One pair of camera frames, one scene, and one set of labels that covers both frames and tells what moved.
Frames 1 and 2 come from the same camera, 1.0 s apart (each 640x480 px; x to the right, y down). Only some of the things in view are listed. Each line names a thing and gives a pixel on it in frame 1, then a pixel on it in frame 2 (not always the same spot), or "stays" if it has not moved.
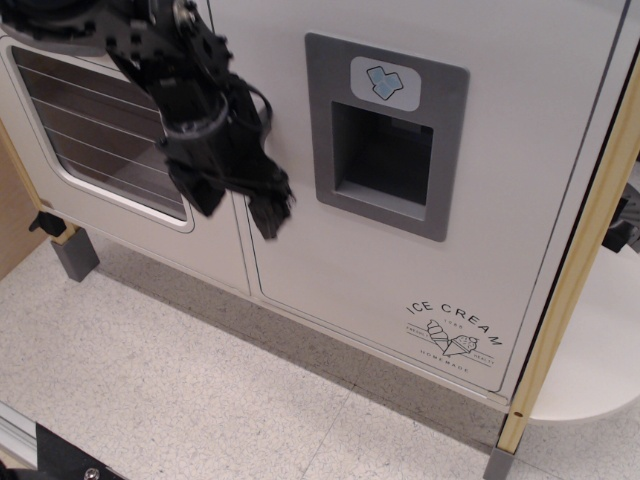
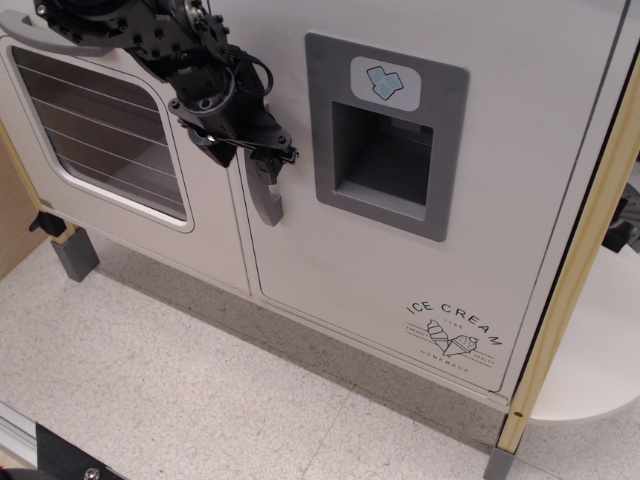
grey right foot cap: [499, 465] stays
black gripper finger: [271, 211] → [272, 161]
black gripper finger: [205, 197] → [222, 152]
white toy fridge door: [433, 150] stays
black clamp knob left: [51, 224] stays
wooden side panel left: [19, 205] stays
